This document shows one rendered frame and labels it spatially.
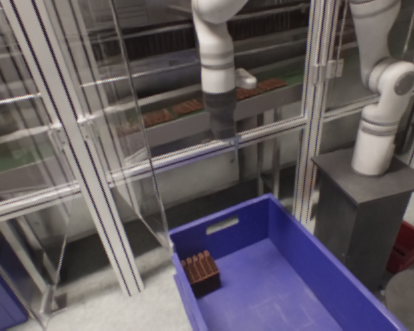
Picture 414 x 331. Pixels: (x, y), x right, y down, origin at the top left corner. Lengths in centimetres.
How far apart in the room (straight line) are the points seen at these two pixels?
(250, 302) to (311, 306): 18
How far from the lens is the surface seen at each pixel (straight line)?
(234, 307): 103
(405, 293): 113
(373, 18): 78
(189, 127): 103
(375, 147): 94
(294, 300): 105
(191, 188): 151
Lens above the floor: 112
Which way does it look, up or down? 32 degrees down
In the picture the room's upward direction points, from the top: 6 degrees counter-clockwise
